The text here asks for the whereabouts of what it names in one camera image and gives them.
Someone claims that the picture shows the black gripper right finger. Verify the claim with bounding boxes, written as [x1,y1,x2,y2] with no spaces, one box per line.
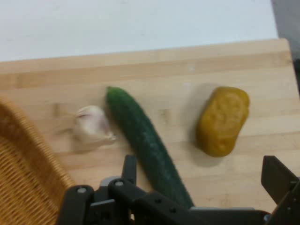
[261,155,300,225]

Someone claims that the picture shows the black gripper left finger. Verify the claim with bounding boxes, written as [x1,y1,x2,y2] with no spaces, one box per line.
[58,154,195,225]

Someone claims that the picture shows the green cucumber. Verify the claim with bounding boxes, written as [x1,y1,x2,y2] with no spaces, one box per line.
[105,86,195,209]

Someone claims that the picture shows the white garlic bulb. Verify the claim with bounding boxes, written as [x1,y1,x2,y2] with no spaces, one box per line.
[74,105,117,149]

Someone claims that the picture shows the yellow-brown potato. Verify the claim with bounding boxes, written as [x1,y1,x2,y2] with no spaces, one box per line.
[195,86,250,157]

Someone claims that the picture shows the woven wicker basket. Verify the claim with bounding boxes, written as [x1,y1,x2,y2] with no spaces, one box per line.
[0,95,76,225]

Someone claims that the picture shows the wooden cutting board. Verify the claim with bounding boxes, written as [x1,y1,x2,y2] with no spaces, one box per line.
[0,38,300,214]

